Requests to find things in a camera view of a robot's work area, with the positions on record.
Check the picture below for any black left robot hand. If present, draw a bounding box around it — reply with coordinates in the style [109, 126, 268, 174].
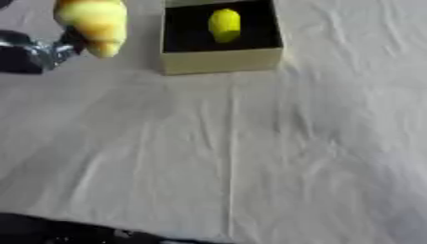
[54, 26, 91, 57]

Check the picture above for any yellow toy croissant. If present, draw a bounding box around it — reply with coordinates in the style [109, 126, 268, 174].
[51, 0, 131, 59]

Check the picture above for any tan box with black inside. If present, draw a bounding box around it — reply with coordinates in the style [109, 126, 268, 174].
[158, 0, 286, 76]

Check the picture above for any yellow-green toy lemon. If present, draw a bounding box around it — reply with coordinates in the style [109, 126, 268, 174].
[207, 8, 244, 45]

